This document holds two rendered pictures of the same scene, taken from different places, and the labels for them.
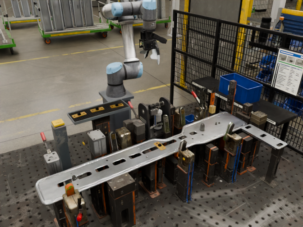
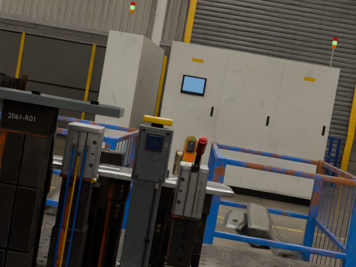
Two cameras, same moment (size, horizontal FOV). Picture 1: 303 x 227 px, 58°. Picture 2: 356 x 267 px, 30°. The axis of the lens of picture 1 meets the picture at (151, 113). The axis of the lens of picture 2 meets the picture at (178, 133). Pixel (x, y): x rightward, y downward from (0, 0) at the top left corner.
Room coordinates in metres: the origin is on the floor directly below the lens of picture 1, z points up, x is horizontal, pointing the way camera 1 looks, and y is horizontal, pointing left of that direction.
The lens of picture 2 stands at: (2.52, 1.29, 1.21)
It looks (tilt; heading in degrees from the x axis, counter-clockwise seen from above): 3 degrees down; 211
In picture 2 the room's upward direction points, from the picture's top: 10 degrees clockwise
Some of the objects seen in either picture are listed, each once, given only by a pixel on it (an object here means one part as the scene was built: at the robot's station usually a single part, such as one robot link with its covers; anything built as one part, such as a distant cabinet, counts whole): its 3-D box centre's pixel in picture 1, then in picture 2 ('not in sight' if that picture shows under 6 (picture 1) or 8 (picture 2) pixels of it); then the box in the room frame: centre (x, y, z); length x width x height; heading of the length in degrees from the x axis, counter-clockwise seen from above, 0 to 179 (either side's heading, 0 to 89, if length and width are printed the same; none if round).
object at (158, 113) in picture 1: (154, 133); not in sight; (1.59, -0.02, 0.94); 0.18 x 0.13 x 0.49; 123
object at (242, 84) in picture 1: (239, 88); not in sight; (2.01, -0.70, 1.09); 0.30 x 0.17 x 0.13; 29
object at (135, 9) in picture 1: (140, 8); not in sight; (1.70, 0.07, 1.74); 0.11 x 0.11 x 0.08; 22
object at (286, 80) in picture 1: (288, 71); not in sight; (1.83, -0.96, 1.30); 0.23 x 0.02 x 0.31; 33
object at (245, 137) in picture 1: (241, 153); not in sight; (1.49, -0.60, 0.84); 0.11 x 0.10 x 0.28; 33
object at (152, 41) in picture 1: (148, 38); not in sight; (1.61, 0.02, 1.58); 0.09 x 0.08 x 0.12; 123
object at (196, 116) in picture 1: (198, 129); not in sight; (1.75, -0.35, 0.88); 0.07 x 0.06 x 0.35; 33
